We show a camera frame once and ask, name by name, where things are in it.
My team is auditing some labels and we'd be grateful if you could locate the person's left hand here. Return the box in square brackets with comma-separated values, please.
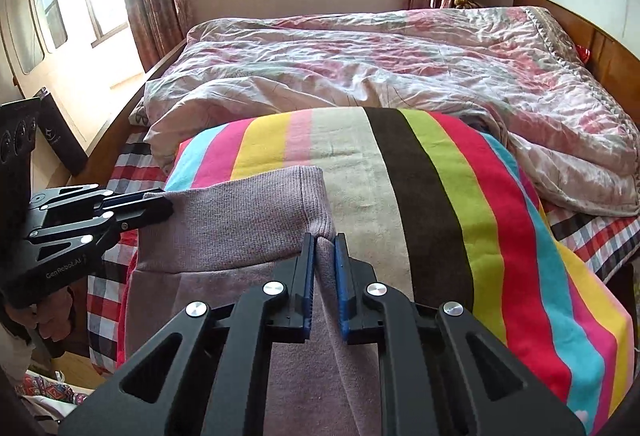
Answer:
[10, 288, 77, 359]

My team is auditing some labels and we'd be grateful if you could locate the white wardrobe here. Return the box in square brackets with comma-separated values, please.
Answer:
[0, 0, 148, 121]

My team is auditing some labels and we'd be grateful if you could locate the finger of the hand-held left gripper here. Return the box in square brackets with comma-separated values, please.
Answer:
[27, 197, 175, 251]
[30, 184, 169, 213]

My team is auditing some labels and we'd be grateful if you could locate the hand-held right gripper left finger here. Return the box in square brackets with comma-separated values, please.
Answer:
[57, 231, 319, 436]

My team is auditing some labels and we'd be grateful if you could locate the colourful patterned cloth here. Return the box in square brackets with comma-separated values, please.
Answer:
[14, 368, 97, 419]

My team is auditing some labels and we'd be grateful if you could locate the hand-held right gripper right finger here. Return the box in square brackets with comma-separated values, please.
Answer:
[333, 232, 587, 436]

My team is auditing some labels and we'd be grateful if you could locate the rainbow striped blanket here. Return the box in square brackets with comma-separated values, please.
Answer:
[162, 107, 636, 435]

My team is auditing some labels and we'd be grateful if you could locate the white cloth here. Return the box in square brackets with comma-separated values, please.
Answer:
[0, 328, 35, 379]

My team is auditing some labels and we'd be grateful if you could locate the black box with round dials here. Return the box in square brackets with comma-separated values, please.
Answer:
[0, 97, 43, 219]

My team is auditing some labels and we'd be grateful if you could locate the pink floral quilt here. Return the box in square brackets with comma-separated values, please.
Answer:
[129, 6, 640, 217]

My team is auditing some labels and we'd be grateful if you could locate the red plaid bed sheet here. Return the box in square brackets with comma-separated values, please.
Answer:
[86, 130, 640, 377]

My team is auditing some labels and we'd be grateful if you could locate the tall black box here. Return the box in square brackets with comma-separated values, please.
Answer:
[34, 86, 90, 177]

